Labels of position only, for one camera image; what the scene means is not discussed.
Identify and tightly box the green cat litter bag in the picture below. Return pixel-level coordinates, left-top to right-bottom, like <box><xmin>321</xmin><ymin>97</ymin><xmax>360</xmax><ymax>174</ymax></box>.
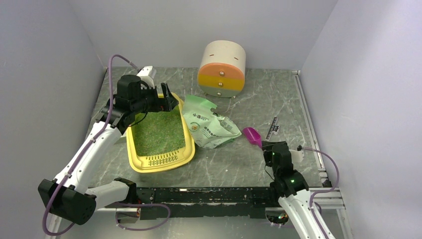
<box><xmin>182</xmin><ymin>95</ymin><xmax>241</xmax><ymax>149</ymax></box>

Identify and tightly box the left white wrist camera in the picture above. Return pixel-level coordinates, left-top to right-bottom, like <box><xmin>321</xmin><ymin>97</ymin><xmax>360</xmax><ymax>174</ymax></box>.
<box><xmin>136</xmin><ymin>66</ymin><xmax>157</xmax><ymax>88</ymax></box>

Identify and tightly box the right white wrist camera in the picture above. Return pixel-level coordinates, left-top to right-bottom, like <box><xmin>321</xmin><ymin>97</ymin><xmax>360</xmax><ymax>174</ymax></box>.
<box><xmin>289</xmin><ymin>145</ymin><xmax>304</xmax><ymax>164</ymax></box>

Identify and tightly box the round cream drawer cabinet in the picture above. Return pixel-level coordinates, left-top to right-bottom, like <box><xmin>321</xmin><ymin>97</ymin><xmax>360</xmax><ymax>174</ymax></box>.
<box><xmin>197</xmin><ymin>40</ymin><xmax>246</xmax><ymax>98</ymax></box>

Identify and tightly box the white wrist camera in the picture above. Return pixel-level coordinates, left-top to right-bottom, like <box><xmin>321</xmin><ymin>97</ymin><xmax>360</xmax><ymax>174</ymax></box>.
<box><xmin>136</xmin><ymin>66</ymin><xmax>157</xmax><ymax>88</ymax></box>
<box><xmin>289</xmin><ymin>145</ymin><xmax>304</xmax><ymax>164</ymax></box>

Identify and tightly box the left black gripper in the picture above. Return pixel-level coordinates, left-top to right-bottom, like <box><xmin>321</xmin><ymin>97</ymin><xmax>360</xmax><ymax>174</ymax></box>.
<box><xmin>132</xmin><ymin>82</ymin><xmax>179</xmax><ymax>114</ymax></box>

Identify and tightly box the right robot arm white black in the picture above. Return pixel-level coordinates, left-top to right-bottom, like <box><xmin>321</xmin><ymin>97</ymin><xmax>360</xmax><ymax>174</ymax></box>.
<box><xmin>261</xmin><ymin>141</ymin><xmax>335</xmax><ymax>239</ymax></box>

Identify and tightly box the magenta plastic scoop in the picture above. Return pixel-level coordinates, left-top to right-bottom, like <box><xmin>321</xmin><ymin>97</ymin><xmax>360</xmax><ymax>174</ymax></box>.
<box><xmin>242</xmin><ymin>127</ymin><xmax>262</xmax><ymax>148</ymax></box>

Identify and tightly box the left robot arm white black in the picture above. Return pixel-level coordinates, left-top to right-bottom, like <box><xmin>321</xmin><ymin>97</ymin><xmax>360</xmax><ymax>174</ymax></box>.
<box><xmin>38</xmin><ymin>75</ymin><xmax>179</xmax><ymax>225</ymax></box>

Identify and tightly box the yellow litter box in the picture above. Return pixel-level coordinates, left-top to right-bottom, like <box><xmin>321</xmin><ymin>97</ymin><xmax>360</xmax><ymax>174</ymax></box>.
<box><xmin>126</xmin><ymin>93</ymin><xmax>196</xmax><ymax>173</ymax></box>

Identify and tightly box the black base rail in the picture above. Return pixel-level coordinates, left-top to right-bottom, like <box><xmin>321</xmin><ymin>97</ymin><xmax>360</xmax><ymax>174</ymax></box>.
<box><xmin>137</xmin><ymin>187</ymin><xmax>281</xmax><ymax>219</ymax></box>

